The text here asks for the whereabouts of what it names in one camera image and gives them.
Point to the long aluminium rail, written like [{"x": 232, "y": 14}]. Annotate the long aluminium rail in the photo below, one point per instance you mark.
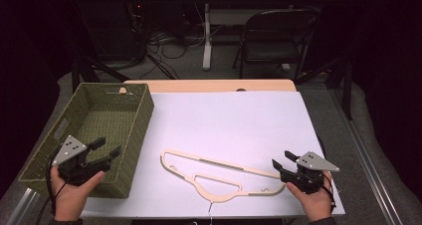
[{"x": 365, "y": 158}]

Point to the black metal stand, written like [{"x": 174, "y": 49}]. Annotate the black metal stand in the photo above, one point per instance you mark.
[
  {"x": 83, "y": 70},
  {"x": 345, "y": 85}
]

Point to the short aluminium rail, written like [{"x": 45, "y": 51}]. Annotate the short aluminium rail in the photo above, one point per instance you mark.
[{"x": 21, "y": 208}]

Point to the black computer case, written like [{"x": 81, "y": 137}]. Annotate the black computer case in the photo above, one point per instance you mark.
[{"x": 112, "y": 29}]

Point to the person's left hand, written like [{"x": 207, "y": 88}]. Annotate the person's left hand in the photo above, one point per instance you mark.
[{"x": 71, "y": 198}]

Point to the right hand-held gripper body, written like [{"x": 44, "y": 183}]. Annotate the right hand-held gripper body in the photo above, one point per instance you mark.
[{"x": 307, "y": 177}]

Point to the wooden clothes hanger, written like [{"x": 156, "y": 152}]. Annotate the wooden clothes hanger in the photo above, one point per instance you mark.
[{"x": 199, "y": 183}]

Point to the green woven basket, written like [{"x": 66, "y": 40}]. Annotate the green woven basket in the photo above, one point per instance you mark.
[{"x": 103, "y": 118}]

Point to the person's right hand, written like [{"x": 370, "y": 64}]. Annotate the person's right hand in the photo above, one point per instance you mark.
[{"x": 315, "y": 203}]

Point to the white table mat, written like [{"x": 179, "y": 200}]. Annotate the white table mat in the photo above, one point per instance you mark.
[{"x": 232, "y": 125}]

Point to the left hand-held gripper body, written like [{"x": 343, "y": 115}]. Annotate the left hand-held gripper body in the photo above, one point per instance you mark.
[{"x": 78, "y": 168}]

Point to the light wooden table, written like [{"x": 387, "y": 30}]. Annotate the light wooden table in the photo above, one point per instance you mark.
[{"x": 205, "y": 85}]

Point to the black folding chair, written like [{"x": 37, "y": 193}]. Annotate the black folding chair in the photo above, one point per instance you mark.
[{"x": 275, "y": 39}]

